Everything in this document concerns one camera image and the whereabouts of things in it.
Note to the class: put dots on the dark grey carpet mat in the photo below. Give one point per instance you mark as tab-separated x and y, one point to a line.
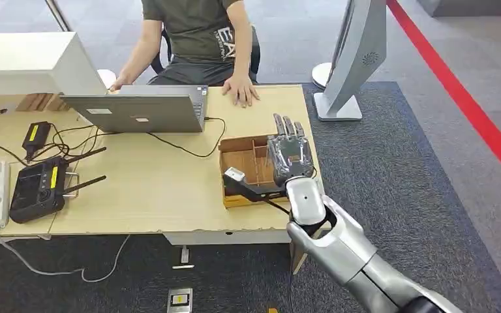
384	172

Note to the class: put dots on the metal floor socket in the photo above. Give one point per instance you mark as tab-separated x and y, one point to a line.
179	300

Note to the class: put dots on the grey display stand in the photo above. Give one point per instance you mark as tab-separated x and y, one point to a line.
354	56

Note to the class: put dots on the grey laptop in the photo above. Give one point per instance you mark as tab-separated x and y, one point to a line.
142	110

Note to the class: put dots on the pale wooden desk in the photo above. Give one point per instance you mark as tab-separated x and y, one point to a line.
155	181

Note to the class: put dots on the black adapter yellow label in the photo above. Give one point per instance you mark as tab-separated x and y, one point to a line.
35	138

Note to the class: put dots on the white round base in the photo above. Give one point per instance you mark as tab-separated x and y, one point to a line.
319	75

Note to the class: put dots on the person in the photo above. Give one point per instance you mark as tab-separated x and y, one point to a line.
198	39

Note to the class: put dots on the white box-shaped device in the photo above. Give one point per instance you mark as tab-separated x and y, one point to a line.
30	60

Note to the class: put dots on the wooden card box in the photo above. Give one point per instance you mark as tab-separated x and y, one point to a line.
244	160

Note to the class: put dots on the black remote controller with antennas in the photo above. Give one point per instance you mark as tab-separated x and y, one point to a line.
36	190

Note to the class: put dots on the person's right hand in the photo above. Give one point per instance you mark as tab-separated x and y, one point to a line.
121	83

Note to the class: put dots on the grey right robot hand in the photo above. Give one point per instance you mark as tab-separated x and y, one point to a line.
290	157

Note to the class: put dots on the person's left hand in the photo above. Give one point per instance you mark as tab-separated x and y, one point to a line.
240	90

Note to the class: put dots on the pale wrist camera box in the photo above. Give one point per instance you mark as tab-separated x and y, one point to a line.
250	190

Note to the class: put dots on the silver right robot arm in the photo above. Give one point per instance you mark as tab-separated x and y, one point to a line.
345	250

